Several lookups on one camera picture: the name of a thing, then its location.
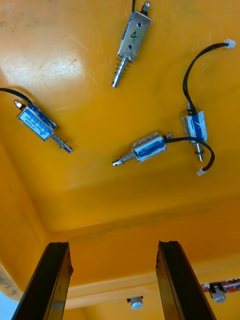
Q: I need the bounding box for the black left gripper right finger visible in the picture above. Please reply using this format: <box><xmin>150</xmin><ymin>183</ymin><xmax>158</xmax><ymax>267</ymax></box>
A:
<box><xmin>155</xmin><ymin>240</ymin><xmax>217</xmax><ymax>320</ymax></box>

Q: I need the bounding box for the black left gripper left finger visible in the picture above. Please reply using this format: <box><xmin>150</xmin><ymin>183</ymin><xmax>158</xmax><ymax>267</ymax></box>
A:
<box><xmin>11</xmin><ymin>241</ymin><xmax>74</xmax><ymax>320</ymax></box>

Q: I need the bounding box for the round red circuit board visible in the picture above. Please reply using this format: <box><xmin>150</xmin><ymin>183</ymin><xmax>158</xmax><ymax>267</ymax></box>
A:
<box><xmin>126</xmin><ymin>276</ymin><xmax>240</xmax><ymax>311</ymax></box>

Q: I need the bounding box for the yellow-orange plastic bin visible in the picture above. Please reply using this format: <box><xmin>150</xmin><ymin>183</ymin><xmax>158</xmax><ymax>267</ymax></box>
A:
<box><xmin>0</xmin><ymin>0</ymin><xmax>240</xmax><ymax>305</ymax></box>
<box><xmin>62</xmin><ymin>259</ymin><xmax>240</xmax><ymax>320</ymax></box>

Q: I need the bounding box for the bare metal solenoid black cable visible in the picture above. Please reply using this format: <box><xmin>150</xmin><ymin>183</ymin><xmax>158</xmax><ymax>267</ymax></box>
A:
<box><xmin>110</xmin><ymin>0</ymin><xmax>153</xmax><ymax>89</ymax></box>

